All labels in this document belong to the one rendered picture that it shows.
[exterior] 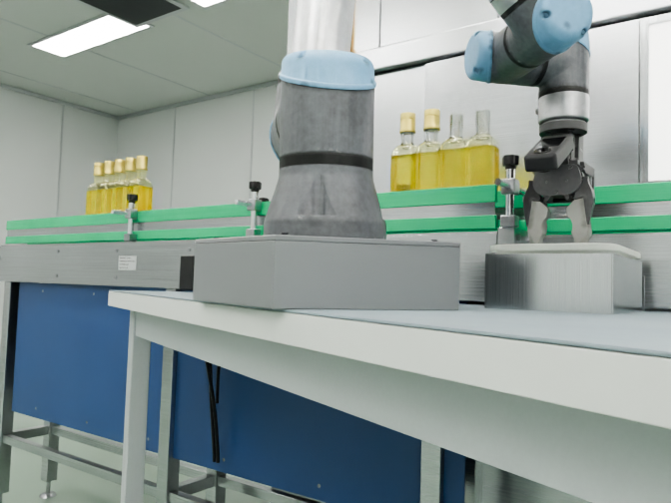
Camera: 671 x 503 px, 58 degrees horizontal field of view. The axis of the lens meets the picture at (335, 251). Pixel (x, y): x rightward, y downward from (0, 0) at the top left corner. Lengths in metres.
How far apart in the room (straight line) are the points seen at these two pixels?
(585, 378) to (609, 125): 1.04
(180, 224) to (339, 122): 0.96
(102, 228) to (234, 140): 4.45
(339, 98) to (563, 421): 0.44
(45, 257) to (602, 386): 1.90
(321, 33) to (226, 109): 5.56
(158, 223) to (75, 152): 5.82
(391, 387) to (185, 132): 6.38
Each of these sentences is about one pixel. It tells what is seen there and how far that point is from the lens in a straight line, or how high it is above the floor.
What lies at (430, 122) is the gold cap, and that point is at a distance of 1.33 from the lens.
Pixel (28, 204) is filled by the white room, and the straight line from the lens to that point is 7.14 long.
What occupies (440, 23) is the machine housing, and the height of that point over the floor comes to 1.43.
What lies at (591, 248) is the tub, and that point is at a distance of 0.85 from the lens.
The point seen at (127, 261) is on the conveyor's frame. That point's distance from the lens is 1.74.
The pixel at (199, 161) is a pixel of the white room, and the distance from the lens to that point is 6.58.
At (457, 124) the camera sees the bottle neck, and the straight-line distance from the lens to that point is 1.30.
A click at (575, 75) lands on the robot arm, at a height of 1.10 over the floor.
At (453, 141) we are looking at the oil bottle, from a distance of 1.28.
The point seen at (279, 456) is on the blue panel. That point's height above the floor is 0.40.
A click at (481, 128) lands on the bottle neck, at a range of 1.28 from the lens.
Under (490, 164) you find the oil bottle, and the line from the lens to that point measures 1.24.
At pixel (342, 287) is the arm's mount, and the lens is 0.64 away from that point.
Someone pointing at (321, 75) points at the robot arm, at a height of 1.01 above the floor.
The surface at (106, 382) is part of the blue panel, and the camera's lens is 1.85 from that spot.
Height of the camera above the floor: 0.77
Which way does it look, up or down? 3 degrees up
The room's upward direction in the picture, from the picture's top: 2 degrees clockwise
